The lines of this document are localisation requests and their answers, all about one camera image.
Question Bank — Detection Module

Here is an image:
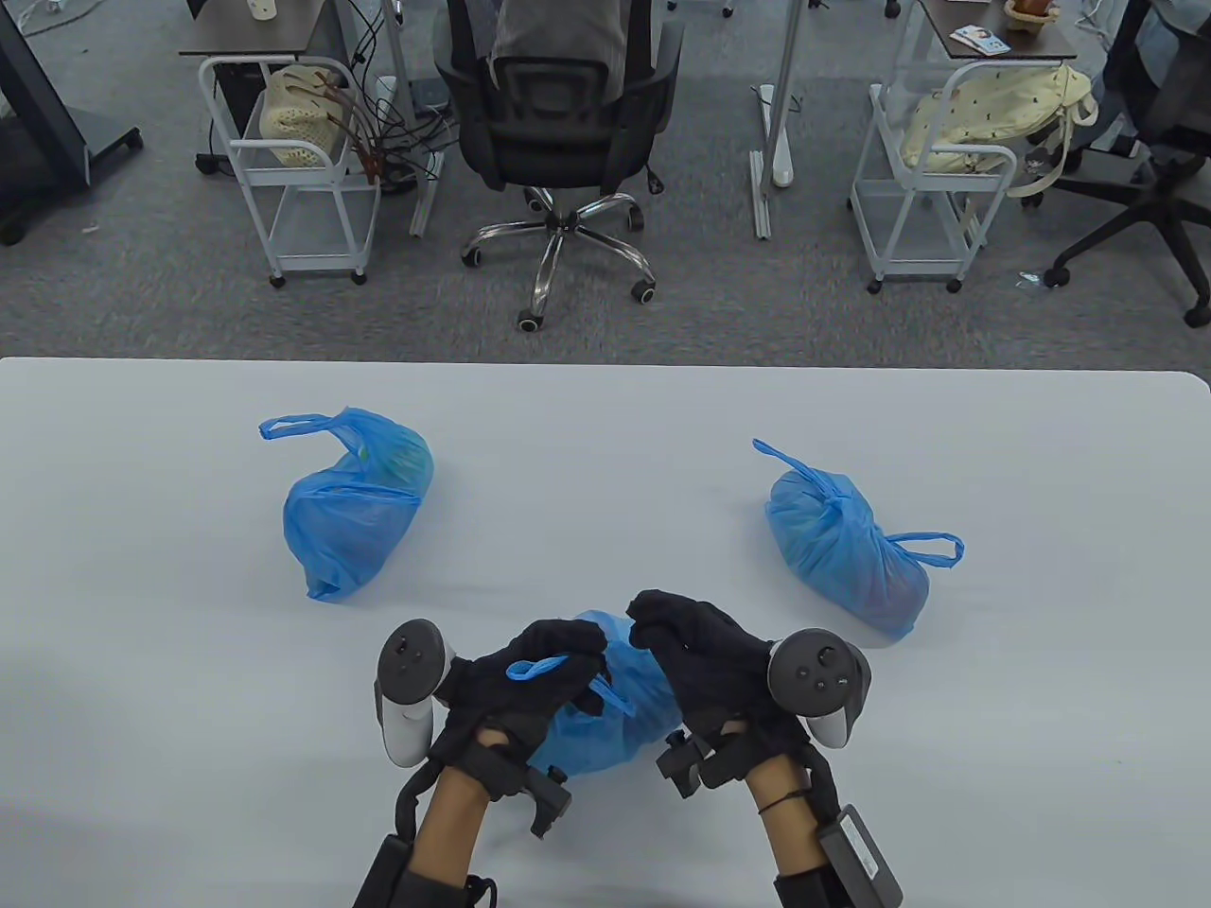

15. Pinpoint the person's left hand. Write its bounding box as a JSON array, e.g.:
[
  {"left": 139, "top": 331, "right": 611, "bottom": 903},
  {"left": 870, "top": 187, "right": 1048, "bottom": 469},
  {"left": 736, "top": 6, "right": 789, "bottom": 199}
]
[{"left": 430, "top": 620, "right": 609, "bottom": 777}]

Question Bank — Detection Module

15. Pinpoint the person's right hand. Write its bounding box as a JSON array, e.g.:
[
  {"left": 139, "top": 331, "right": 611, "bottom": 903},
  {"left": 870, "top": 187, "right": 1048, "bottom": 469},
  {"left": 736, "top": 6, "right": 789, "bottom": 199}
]
[{"left": 627, "top": 589, "right": 815, "bottom": 786}]

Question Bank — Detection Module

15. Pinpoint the blue plastic bag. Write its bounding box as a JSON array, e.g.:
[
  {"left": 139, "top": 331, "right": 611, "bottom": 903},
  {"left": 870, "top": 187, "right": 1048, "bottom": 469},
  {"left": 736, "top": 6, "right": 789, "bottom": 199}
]
[
  {"left": 258, "top": 407, "right": 434, "bottom": 602},
  {"left": 752, "top": 437, "right": 966, "bottom": 644},
  {"left": 506, "top": 610, "right": 692, "bottom": 777}
]

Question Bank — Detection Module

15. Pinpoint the person's right forearm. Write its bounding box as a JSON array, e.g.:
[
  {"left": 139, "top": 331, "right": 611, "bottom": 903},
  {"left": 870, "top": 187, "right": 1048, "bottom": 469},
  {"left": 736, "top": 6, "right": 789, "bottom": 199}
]
[{"left": 746, "top": 755, "right": 838, "bottom": 908}]

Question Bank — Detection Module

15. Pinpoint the person's left forearm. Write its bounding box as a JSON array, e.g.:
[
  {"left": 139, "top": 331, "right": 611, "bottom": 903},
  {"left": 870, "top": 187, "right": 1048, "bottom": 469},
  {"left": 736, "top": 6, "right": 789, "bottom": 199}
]
[{"left": 414, "top": 764, "right": 500, "bottom": 908}]

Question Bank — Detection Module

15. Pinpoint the cream woven bag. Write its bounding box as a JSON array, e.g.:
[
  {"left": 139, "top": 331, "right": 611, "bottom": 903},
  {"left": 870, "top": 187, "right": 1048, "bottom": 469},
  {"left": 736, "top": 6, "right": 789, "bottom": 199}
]
[{"left": 257, "top": 64, "right": 346, "bottom": 171}]

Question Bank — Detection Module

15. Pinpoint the pale yellow cloth bag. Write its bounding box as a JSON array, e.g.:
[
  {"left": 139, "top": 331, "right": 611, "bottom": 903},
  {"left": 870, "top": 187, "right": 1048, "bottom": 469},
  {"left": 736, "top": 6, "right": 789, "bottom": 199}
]
[{"left": 899, "top": 64, "right": 1100, "bottom": 200}]

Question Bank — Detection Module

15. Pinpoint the black and white handheld controller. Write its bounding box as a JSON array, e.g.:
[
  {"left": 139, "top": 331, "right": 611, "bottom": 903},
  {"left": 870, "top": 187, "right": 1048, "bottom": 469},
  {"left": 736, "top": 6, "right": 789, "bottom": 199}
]
[
  {"left": 766, "top": 629, "right": 871, "bottom": 753},
  {"left": 376, "top": 620, "right": 455, "bottom": 767}
]

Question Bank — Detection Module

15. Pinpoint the black box with white label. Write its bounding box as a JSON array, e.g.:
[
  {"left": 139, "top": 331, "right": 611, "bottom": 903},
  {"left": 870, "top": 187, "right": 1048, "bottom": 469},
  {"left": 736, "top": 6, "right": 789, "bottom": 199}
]
[
  {"left": 818, "top": 804, "right": 904, "bottom": 908},
  {"left": 355, "top": 834, "right": 412, "bottom": 908}
]

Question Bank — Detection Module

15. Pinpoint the white wheeled utility cart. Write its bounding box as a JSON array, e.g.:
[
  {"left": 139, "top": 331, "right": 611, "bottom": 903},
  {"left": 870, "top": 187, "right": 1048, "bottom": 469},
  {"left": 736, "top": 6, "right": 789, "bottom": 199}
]
[
  {"left": 197, "top": 55, "right": 384, "bottom": 289},
  {"left": 849, "top": 59, "right": 1018, "bottom": 294}
]

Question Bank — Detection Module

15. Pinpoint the white metal desk leg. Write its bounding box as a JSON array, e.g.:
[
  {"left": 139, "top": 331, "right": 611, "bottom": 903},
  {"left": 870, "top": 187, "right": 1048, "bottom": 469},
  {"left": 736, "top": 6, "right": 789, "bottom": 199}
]
[
  {"left": 378, "top": 0, "right": 448, "bottom": 239},
  {"left": 749, "top": 0, "right": 807, "bottom": 242}
]

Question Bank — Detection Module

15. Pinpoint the black mesh office chair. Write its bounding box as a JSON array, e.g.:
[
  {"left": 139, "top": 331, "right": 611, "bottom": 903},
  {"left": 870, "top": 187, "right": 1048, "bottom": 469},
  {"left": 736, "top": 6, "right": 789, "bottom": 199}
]
[{"left": 433, "top": 0, "right": 684, "bottom": 334}]

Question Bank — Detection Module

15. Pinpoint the dark brown desk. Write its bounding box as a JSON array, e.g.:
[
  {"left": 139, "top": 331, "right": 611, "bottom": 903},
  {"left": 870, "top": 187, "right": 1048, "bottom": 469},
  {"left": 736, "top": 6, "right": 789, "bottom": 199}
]
[
  {"left": 916, "top": 0, "right": 1079, "bottom": 63},
  {"left": 178, "top": 0, "right": 339, "bottom": 58}
]

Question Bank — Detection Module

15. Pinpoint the black wheeled stand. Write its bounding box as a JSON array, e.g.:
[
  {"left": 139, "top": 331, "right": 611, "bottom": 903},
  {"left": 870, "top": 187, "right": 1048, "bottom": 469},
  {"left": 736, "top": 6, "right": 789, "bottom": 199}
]
[{"left": 0, "top": 0, "right": 145, "bottom": 247}]

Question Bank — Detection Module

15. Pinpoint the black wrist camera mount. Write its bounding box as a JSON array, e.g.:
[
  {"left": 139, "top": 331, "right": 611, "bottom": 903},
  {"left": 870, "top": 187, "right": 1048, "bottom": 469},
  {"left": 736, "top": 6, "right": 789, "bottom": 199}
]
[
  {"left": 656, "top": 730, "right": 715, "bottom": 800},
  {"left": 492, "top": 761, "right": 573, "bottom": 841}
]

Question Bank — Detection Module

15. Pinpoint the black cable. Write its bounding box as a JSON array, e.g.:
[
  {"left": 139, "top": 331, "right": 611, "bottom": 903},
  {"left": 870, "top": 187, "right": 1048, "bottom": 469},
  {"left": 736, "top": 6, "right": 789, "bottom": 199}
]
[
  {"left": 393, "top": 761, "right": 446, "bottom": 838},
  {"left": 804, "top": 747, "right": 843, "bottom": 819}
]

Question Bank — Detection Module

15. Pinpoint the black arm strap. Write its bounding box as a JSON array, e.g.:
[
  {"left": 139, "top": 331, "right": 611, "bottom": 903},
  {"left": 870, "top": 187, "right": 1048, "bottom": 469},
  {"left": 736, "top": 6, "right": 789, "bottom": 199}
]
[
  {"left": 393, "top": 870, "right": 498, "bottom": 908},
  {"left": 774, "top": 868, "right": 838, "bottom": 908}
]

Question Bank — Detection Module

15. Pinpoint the tangle of black cables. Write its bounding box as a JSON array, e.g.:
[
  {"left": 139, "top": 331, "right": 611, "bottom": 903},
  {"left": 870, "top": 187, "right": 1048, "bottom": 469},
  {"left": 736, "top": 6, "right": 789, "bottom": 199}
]
[{"left": 336, "top": 0, "right": 465, "bottom": 195}]

